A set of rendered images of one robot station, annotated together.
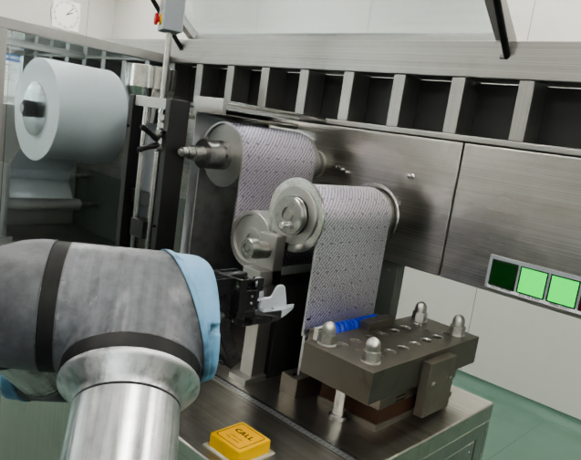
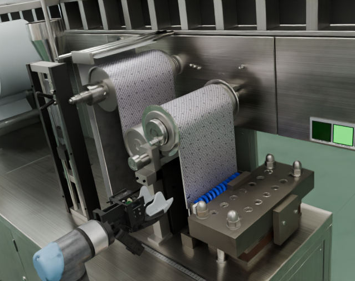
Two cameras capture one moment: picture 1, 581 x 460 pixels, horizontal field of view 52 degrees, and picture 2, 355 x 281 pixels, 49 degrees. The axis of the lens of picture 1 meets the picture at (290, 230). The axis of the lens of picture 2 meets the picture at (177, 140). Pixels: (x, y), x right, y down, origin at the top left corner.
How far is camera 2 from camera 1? 0.32 m
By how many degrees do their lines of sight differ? 14
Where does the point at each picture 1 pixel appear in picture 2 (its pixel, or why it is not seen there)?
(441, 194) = (266, 77)
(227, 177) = (110, 105)
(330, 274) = (196, 163)
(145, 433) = not seen: outside the picture
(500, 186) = (307, 67)
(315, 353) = (195, 225)
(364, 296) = (227, 163)
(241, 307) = (132, 221)
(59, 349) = not seen: outside the picture
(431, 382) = (282, 222)
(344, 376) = (217, 240)
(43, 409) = not seen: hidden behind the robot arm
